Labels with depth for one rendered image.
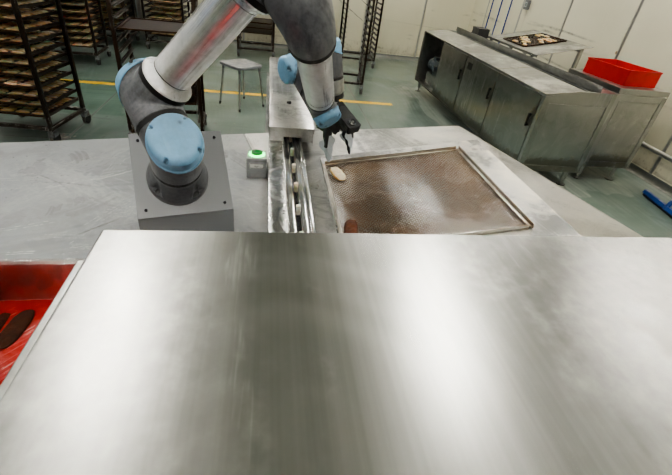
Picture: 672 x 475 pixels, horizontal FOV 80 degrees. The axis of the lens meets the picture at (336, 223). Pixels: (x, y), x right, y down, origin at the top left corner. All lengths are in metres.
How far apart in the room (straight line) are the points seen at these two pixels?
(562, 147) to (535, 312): 3.66
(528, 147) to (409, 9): 5.24
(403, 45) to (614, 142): 5.08
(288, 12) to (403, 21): 7.76
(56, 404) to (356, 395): 0.15
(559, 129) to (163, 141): 3.36
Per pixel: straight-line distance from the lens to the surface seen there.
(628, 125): 4.47
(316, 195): 1.36
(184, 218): 1.11
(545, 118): 3.73
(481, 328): 0.29
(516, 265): 0.36
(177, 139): 0.93
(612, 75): 4.45
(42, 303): 1.05
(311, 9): 0.76
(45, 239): 1.25
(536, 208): 1.24
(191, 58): 0.92
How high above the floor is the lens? 1.49
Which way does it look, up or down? 33 degrees down
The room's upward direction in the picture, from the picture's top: 8 degrees clockwise
